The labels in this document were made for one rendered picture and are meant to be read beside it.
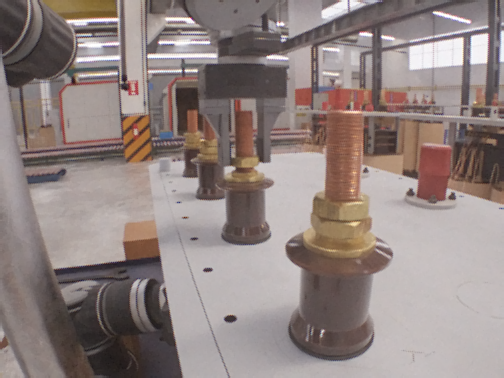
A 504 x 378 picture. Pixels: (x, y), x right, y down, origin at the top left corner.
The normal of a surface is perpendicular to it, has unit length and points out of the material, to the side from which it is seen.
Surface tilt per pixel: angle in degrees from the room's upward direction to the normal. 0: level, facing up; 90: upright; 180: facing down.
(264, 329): 0
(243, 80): 90
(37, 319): 80
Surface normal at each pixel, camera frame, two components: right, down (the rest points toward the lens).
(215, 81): 0.39, 0.22
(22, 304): 0.58, 0.04
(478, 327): -0.02, -0.97
